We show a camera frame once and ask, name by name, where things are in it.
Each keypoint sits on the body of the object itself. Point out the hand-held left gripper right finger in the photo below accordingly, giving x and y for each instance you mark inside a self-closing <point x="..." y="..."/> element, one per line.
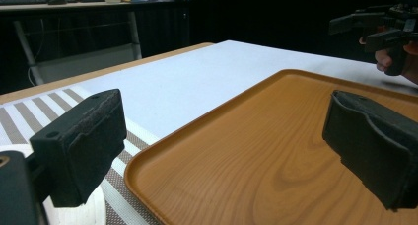
<point x="378" y="142"/>

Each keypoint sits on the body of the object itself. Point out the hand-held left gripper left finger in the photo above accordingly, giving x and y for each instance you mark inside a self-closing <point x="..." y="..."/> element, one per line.
<point x="82" y="142"/>

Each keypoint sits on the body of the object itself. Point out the white round container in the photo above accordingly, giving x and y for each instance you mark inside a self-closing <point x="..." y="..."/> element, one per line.
<point x="83" y="215"/>

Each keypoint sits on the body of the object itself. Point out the desk with white legs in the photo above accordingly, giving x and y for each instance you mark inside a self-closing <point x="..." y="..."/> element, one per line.
<point x="82" y="63"/>

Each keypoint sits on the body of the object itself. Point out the brown wooden tray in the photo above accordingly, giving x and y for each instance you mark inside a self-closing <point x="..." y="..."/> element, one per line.
<point x="249" y="159"/>

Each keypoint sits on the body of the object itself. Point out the white table cover sheet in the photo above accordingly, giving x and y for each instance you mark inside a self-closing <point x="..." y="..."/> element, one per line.
<point x="197" y="83"/>

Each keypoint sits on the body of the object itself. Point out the black keyboard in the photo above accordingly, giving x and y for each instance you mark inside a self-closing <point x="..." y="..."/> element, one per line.
<point x="23" y="1"/>

